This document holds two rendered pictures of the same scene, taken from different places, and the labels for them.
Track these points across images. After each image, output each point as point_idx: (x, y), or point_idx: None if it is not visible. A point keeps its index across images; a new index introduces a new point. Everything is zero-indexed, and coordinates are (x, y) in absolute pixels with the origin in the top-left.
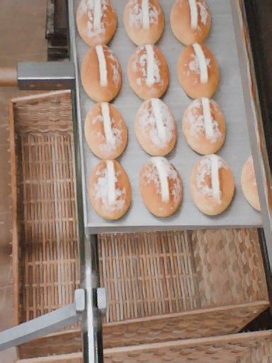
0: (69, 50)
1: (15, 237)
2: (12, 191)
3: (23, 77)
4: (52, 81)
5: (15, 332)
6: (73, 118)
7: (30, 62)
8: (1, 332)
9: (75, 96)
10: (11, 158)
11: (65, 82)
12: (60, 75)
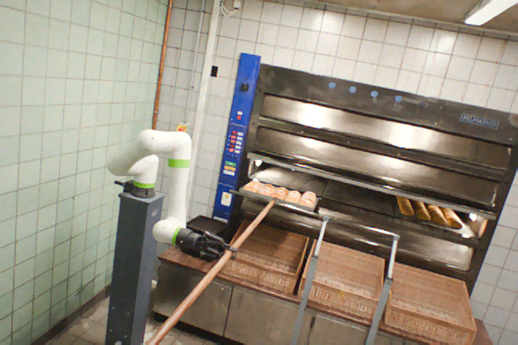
0: (265, 200)
1: (267, 266)
2: (253, 262)
3: (275, 200)
4: (277, 199)
5: (320, 236)
6: (282, 205)
7: (272, 198)
8: (318, 240)
9: (278, 202)
10: (243, 259)
11: (278, 199)
12: (277, 198)
